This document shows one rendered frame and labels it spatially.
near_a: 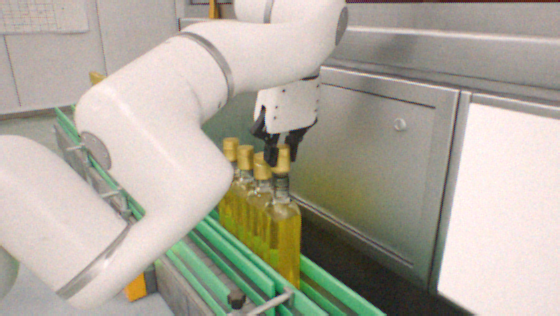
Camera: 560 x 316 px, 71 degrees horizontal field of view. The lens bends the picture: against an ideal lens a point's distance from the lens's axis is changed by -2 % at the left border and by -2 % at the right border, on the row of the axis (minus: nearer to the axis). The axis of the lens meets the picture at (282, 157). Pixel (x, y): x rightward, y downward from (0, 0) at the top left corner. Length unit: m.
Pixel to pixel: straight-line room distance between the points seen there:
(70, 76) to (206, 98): 6.21
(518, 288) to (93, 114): 0.56
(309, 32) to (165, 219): 0.24
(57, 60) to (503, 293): 6.27
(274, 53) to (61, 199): 0.24
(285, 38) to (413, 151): 0.32
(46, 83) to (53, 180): 6.15
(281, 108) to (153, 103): 0.31
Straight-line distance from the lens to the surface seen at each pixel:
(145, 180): 0.33
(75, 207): 0.38
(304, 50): 0.43
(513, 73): 0.57
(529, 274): 0.63
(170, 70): 0.36
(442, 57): 0.61
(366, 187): 0.74
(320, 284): 0.78
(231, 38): 0.40
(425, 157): 0.65
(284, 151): 0.68
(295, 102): 0.62
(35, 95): 6.54
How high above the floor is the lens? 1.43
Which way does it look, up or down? 21 degrees down
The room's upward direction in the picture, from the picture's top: straight up
